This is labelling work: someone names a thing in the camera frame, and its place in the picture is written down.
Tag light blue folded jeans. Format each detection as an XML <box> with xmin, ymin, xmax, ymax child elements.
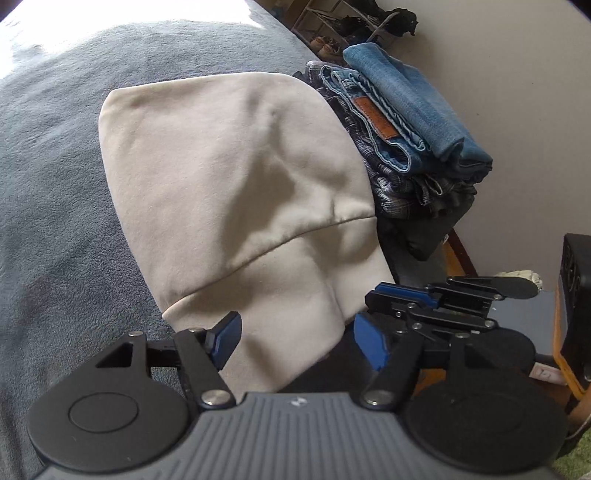
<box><xmin>342</xmin><ymin>41</ymin><xmax>494</xmax><ymax>168</ymax></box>

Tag black box with orange edge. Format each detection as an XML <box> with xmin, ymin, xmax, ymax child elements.
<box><xmin>551</xmin><ymin>233</ymin><xmax>591</xmax><ymax>402</ymax></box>

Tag black folded garment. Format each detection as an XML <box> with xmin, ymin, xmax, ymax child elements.
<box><xmin>374</xmin><ymin>198</ymin><xmax>476</xmax><ymax>263</ymax></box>

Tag metal shoe rack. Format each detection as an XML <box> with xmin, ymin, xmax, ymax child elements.
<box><xmin>284</xmin><ymin>0</ymin><xmax>419</xmax><ymax>61</ymax></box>

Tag brown slippers pair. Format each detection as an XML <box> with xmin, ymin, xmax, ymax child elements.
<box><xmin>309</xmin><ymin>34</ymin><xmax>345</xmax><ymax>60</ymax></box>

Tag wooden bed frame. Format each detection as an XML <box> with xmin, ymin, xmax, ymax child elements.
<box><xmin>441</xmin><ymin>228</ymin><xmax>476</xmax><ymax>278</ymax></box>

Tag white power strip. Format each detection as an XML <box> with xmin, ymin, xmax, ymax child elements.
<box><xmin>531</xmin><ymin>362</ymin><xmax>570</xmax><ymax>386</ymax></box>

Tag grey blue stool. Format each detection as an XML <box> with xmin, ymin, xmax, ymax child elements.
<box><xmin>496</xmin><ymin>288</ymin><xmax>561</xmax><ymax>365</ymax></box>

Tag white knitted object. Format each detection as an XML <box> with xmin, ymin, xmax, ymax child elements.
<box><xmin>496</xmin><ymin>270</ymin><xmax>542</xmax><ymax>288</ymax></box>

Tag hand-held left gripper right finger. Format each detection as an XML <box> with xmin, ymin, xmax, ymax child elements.
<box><xmin>355</xmin><ymin>314</ymin><xmax>492</xmax><ymax>411</ymax></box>

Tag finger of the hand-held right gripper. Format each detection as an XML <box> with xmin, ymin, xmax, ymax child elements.
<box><xmin>365</xmin><ymin>295</ymin><xmax>498</xmax><ymax>333</ymax></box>
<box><xmin>375</xmin><ymin>276</ymin><xmax>500</xmax><ymax>309</ymax></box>

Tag grey plaid shirt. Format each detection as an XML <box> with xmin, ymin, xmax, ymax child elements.
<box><xmin>293</xmin><ymin>59</ymin><xmax>477</xmax><ymax>219</ymax></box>

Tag beige hoodie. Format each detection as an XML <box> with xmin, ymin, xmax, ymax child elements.
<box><xmin>98</xmin><ymin>71</ymin><xmax>394</xmax><ymax>394</ymax></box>

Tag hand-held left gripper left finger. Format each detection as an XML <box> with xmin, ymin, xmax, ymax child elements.
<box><xmin>95</xmin><ymin>311</ymin><xmax>243</xmax><ymax>411</ymax></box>

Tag green rug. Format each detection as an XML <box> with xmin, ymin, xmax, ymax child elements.
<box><xmin>551</xmin><ymin>434</ymin><xmax>591</xmax><ymax>480</ymax></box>

